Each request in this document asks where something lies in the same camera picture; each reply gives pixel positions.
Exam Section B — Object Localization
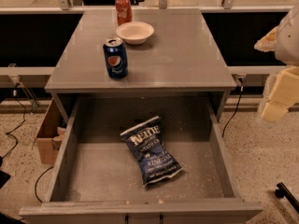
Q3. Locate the red Coca-Cola can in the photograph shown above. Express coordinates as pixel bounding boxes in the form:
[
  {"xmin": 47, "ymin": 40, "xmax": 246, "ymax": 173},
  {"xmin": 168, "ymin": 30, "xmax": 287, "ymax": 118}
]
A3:
[{"xmin": 115, "ymin": 0, "xmax": 132, "ymax": 26}]

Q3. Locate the blue Pepsi can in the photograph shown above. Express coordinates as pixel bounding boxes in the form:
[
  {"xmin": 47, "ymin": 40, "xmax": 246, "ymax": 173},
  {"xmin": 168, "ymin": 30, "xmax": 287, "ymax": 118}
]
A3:
[{"xmin": 103, "ymin": 37, "xmax": 128, "ymax": 79}]

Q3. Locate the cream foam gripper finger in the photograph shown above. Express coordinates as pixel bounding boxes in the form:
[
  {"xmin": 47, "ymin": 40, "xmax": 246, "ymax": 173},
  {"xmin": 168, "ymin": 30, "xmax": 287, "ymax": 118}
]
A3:
[{"xmin": 261, "ymin": 66, "xmax": 299, "ymax": 123}]

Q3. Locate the blue Kettle chip bag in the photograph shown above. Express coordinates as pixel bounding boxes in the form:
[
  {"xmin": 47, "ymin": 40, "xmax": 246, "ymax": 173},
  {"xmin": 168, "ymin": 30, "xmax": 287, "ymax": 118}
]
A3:
[{"xmin": 121, "ymin": 116, "xmax": 182, "ymax": 186}]

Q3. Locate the black cable left floor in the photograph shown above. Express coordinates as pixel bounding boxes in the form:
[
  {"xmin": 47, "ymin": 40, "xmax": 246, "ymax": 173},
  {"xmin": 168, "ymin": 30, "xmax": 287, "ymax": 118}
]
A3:
[{"xmin": 0, "ymin": 83, "xmax": 27, "ymax": 161}]

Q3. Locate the grey counter cabinet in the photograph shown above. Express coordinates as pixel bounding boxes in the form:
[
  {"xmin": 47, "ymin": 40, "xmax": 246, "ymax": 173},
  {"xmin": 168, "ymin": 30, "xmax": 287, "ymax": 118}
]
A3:
[{"xmin": 45, "ymin": 7, "xmax": 235, "ymax": 115}]

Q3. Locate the black object left floor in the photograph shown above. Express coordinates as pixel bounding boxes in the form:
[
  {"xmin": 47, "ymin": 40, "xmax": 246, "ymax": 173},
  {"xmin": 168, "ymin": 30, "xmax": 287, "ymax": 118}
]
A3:
[{"xmin": 0, "ymin": 156, "xmax": 11, "ymax": 189}]

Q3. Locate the cardboard box on floor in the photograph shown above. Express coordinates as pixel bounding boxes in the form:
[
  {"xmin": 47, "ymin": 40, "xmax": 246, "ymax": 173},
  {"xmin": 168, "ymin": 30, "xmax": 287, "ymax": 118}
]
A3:
[{"xmin": 36, "ymin": 101, "xmax": 65, "ymax": 164}]

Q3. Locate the white paper bowl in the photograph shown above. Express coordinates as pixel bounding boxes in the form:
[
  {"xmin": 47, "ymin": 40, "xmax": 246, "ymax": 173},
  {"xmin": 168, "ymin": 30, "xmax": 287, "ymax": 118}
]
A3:
[{"xmin": 116, "ymin": 21, "xmax": 154, "ymax": 45}]

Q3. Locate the black cable right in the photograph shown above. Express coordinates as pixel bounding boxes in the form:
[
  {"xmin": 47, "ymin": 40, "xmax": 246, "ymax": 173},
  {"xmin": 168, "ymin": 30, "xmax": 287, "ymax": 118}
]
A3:
[{"xmin": 221, "ymin": 77, "xmax": 245, "ymax": 139}]

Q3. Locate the black chair base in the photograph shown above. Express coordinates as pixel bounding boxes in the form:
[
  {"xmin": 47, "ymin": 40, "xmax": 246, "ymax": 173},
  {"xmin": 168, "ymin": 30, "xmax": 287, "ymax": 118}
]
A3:
[{"xmin": 275, "ymin": 182, "xmax": 299, "ymax": 214}]

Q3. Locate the open grey top drawer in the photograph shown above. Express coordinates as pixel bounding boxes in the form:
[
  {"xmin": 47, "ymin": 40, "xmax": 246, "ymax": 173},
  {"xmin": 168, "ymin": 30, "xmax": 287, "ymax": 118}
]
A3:
[{"xmin": 20, "ymin": 95, "xmax": 263, "ymax": 224}]

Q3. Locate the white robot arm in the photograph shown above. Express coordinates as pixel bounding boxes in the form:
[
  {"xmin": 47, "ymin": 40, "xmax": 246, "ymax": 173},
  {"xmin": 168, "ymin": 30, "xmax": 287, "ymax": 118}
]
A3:
[{"xmin": 254, "ymin": 4, "xmax": 299, "ymax": 123}]

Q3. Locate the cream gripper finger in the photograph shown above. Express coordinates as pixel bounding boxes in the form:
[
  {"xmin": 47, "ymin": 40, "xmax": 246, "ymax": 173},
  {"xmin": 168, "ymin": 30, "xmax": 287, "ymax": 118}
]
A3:
[{"xmin": 254, "ymin": 27, "xmax": 278, "ymax": 52}]

